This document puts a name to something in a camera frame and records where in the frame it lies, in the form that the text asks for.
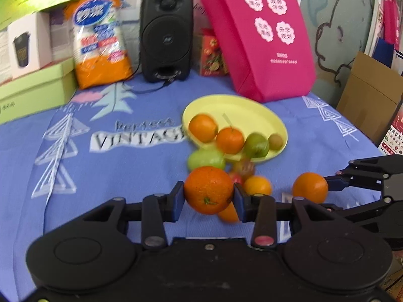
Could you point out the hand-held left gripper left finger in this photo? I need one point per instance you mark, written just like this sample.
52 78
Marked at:
178 202

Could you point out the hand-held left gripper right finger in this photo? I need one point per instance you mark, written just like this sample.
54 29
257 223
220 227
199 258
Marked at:
238 200

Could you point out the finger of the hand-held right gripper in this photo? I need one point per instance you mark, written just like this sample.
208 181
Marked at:
338 183
374 215

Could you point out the round orange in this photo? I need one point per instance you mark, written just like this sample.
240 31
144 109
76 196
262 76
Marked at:
310 187

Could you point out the large orange with green stem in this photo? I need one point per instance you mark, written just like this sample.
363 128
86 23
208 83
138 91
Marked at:
207 188

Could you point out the yellow plate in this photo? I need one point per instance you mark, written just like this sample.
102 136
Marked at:
248 113

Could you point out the small red tomato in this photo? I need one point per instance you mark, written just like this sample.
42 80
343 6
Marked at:
236 178

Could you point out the yellow-orange fruit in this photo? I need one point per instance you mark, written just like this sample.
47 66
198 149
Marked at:
258 185

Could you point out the brownish red tomato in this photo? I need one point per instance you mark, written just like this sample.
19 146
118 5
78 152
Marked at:
244 167

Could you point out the green fruit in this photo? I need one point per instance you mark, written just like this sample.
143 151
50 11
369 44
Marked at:
256 145
206 159

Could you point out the brown kiwi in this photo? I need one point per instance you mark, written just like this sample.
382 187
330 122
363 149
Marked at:
276 141

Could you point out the colourful printed flyer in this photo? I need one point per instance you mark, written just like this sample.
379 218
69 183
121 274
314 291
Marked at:
395 135

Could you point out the brown cardboard box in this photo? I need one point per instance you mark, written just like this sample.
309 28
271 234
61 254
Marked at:
368 100

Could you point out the blue printed tablecloth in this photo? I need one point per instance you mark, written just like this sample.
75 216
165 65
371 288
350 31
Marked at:
94 170

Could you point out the blue hanging bag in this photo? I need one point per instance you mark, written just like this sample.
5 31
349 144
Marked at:
384 53

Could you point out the red fruit-print box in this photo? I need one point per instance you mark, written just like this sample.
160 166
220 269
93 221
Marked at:
212 56

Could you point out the pink fabric bag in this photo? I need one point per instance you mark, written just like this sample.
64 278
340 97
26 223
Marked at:
267 37

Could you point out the black speaker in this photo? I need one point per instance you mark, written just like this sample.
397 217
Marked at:
166 37

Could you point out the red hanging bag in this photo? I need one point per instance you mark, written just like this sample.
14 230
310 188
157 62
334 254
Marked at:
391 19

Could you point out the light green box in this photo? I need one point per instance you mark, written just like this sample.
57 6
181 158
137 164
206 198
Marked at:
34 94

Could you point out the orange packet of paper cups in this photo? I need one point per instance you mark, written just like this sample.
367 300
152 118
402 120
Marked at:
99 37

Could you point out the white printed box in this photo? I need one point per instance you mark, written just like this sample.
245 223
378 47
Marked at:
61 34

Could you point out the white box with cup print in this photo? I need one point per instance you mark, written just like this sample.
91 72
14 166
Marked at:
26 47

